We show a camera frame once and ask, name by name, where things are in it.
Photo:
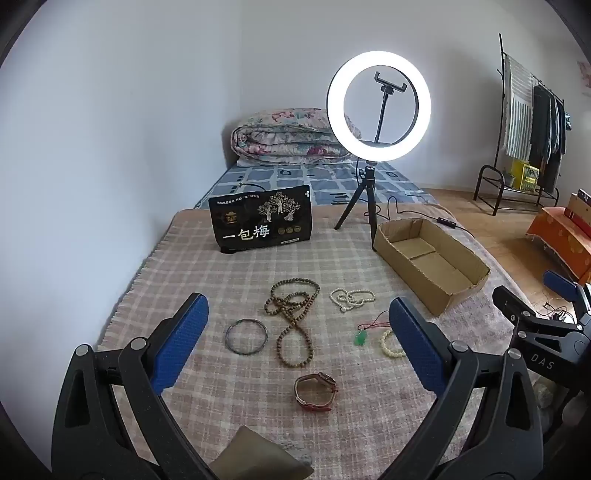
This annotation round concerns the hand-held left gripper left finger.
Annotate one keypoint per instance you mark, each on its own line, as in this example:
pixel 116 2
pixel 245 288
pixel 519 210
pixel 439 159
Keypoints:
pixel 184 337

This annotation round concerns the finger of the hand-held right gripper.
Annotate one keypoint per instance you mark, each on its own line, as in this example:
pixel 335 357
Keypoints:
pixel 512 307
pixel 561 284

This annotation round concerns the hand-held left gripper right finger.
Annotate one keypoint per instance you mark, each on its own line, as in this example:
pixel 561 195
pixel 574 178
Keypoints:
pixel 415 341

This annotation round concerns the dark metal bangle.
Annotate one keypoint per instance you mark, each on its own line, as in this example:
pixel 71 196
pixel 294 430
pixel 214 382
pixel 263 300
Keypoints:
pixel 229 344

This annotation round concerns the brown cardboard box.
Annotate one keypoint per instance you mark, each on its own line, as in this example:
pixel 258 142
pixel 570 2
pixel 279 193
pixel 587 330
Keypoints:
pixel 434 263

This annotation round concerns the orange patterned box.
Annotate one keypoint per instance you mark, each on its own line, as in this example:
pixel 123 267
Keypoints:
pixel 558 240

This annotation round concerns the pink checked blanket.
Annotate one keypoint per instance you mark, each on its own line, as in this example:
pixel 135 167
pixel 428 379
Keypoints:
pixel 221 277

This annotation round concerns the beige and red box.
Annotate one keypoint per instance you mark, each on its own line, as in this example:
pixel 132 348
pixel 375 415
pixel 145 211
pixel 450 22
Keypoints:
pixel 581 205

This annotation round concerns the yellow box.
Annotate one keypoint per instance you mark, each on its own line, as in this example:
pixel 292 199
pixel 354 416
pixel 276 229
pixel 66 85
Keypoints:
pixel 526 175

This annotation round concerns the black clothes rack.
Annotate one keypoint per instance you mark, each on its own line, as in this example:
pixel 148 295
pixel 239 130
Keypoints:
pixel 489 170

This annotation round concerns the black snack bag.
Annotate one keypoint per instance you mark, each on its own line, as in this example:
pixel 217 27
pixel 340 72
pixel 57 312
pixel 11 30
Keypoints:
pixel 258 221

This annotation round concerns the olive green cloth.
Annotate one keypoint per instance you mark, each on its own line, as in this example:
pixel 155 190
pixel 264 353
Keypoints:
pixel 258 457

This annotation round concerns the dark hanging clothes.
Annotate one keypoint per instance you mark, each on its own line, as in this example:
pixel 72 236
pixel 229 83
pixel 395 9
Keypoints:
pixel 547 134

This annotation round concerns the black tripod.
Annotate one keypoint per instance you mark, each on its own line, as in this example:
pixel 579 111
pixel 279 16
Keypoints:
pixel 367 184

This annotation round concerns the blue checked bed sheet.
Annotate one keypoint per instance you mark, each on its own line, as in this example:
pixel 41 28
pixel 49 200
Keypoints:
pixel 323 184

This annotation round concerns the striped hanging cloth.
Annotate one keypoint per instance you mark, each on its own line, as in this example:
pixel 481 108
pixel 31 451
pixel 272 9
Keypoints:
pixel 517 106

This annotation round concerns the floral curtain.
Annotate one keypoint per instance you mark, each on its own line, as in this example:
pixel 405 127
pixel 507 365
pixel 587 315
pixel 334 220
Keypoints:
pixel 585 74

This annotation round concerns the folded floral quilt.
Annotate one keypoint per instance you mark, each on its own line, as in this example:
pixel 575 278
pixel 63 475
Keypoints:
pixel 286 138

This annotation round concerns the black phone holder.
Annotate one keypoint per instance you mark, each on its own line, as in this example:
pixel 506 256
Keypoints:
pixel 383 110

